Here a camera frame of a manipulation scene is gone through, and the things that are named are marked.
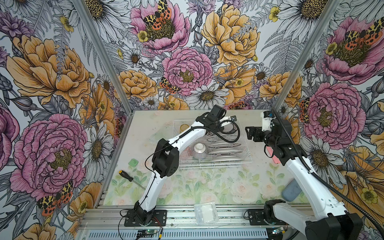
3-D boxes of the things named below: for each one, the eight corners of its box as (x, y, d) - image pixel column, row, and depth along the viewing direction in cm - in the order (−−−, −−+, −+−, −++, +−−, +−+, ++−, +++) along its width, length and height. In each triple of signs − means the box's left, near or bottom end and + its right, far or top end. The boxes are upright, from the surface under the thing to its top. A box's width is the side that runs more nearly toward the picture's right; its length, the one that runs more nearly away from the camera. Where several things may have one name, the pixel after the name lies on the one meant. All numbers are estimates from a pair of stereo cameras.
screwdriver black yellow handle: (119, 173, 91) (118, 172, 89) (122, 170, 92) (121, 169, 90) (143, 191, 84) (142, 190, 82) (146, 188, 85) (145, 186, 84)
